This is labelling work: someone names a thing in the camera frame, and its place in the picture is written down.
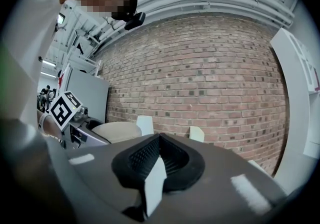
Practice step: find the tan oval object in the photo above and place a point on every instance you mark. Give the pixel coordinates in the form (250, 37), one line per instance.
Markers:
(117, 131)

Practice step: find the person's white shirt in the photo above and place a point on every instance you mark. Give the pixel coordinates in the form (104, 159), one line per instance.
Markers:
(22, 55)

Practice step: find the black head-mounted camera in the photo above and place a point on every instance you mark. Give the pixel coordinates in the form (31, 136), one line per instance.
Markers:
(135, 21)

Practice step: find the white file box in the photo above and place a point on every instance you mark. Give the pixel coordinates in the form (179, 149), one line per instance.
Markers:
(197, 134)

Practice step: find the white shelf cabinet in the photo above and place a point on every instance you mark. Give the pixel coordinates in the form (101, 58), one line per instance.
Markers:
(300, 88)

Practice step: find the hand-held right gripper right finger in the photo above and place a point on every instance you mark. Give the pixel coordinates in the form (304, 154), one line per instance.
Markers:
(220, 183)

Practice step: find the grey partition panel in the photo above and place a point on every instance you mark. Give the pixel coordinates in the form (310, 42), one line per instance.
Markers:
(87, 95)

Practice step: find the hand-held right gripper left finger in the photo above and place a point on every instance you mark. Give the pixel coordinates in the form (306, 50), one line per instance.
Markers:
(100, 173)

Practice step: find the white smartwatch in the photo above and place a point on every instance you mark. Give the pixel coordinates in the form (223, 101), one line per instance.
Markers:
(42, 120)

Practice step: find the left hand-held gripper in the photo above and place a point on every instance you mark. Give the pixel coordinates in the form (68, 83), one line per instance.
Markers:
(63, 109)

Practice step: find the person's left forearm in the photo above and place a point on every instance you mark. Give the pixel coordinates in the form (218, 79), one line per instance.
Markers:
(50, 126)

